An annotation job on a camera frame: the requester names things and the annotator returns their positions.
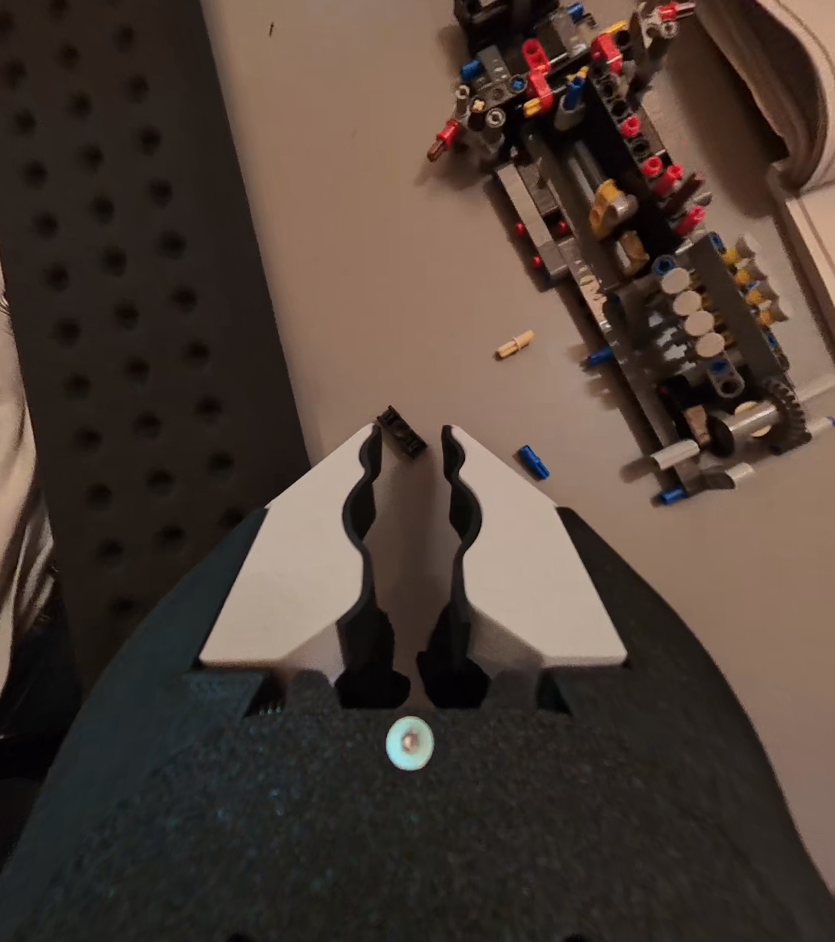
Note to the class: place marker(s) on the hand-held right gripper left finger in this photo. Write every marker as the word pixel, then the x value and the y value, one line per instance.
pixel 285 581

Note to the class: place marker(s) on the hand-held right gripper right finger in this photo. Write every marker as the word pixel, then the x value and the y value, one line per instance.
pixel 543 581

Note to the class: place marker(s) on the blue lego pin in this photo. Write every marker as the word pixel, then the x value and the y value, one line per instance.
pixel 533 462

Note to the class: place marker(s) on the small black lego piece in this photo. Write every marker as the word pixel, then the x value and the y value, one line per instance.
pixel 403 434

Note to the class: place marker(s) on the tan lego pin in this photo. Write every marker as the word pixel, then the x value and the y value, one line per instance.
pixel 514 346

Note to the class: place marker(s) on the lego chassis assembly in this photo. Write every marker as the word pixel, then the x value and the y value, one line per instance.
pixel 610 183

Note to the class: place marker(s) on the lego instruction booklet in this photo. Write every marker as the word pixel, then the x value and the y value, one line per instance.
pixel 829 73

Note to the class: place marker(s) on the black perforated panel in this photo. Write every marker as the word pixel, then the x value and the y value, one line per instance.
pixel 130 294

